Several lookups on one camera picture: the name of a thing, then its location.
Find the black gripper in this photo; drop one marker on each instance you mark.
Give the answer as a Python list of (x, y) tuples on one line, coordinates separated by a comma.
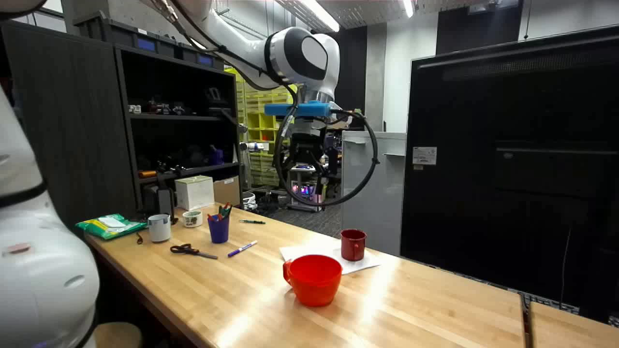
[(310, 141)]

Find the blue cup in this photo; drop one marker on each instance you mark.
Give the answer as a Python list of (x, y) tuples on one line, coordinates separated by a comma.
[(219, 230)]

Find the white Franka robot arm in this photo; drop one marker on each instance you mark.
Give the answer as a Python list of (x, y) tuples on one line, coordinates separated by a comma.
[(39, 270)]

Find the short dark green pen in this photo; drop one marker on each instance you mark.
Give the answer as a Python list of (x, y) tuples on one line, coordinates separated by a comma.
[(254, 222)]

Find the red plastic cup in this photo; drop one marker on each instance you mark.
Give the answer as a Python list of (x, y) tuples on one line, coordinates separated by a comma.
[(314, 280)]

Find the small plant print cup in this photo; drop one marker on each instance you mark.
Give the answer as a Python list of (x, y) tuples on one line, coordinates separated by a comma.
[(192, 218)]

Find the small lit 3D printer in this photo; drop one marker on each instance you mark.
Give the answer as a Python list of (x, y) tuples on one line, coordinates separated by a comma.
[(302, 201)]

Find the white folded cloth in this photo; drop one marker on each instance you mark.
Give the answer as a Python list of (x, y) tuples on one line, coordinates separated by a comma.
[(310, 247)]

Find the yellow bin rack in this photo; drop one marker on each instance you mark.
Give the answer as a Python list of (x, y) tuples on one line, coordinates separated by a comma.
[(261, 119)]

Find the small cardboard box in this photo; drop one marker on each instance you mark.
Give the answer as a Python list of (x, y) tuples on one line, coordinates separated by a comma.
[(226, 191)]

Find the dark red mug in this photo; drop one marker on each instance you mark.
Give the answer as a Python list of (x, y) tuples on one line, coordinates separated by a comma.
[(352, 257)]

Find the green marker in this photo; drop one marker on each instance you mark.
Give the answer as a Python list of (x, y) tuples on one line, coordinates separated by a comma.
[(221, 210)]

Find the purple marker with white band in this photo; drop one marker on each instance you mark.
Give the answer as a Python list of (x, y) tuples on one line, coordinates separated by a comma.
[(242, 247)]

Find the white box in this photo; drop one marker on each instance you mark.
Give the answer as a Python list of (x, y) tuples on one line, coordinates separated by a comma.
[(194, 191)]

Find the blue storage bin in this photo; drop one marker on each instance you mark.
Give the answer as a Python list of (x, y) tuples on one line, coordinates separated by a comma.
[(205, 60), (145, 42)]

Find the long ceiling light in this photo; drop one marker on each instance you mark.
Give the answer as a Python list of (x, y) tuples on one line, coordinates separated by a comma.
[(319, 13), (406, 7)]

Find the small black clip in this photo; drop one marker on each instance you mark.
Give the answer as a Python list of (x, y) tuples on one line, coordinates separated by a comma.
[(139, 237)]

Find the green wipes packet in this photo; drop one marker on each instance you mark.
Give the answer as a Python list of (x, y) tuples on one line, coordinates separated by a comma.
[(109, 224)]

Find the large black cabinet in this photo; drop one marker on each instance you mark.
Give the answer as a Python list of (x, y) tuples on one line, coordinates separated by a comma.
[(515, 179)]

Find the round wooden stool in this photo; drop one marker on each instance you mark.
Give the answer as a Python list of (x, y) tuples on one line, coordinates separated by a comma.
[(118, 336)]

